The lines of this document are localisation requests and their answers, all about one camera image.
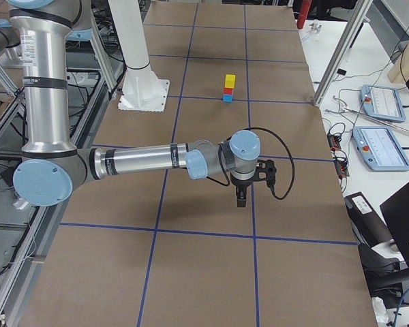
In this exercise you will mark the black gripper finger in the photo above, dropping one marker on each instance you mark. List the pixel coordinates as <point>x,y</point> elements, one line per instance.
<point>241,193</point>

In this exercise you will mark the blue block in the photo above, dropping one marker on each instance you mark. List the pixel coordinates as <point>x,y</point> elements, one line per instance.
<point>227,98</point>

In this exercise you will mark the red block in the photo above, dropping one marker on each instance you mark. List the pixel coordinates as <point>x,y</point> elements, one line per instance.
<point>228,91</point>

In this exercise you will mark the yellow block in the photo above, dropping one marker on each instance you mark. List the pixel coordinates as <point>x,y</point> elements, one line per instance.
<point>229,82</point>

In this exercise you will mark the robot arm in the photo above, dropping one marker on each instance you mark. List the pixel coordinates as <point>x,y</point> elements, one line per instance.
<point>53,166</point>

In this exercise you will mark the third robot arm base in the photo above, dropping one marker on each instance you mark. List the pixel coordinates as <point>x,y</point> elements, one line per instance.
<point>10,48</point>

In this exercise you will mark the orange circuit board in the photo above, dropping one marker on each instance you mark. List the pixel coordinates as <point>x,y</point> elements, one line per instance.
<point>340,158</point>

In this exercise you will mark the lower teach pendant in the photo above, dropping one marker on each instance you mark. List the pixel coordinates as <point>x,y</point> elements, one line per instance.
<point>380,149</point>

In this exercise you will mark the teach pendant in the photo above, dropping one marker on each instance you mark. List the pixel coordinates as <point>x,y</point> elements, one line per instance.
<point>380,149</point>
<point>382,103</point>

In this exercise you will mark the black box with label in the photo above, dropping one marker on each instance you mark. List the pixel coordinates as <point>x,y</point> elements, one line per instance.
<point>367,222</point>

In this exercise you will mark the upper teach pendant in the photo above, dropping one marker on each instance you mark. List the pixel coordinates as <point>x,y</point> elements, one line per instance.
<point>382,103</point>

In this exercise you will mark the black monitor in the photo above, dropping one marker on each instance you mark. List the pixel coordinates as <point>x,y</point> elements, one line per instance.
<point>395,211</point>

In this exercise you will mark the red fire extinguisher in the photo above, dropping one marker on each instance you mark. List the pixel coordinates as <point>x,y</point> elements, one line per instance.
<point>303,13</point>

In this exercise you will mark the aluminium frame post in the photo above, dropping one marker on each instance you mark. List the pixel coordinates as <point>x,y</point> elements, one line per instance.
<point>350,31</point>

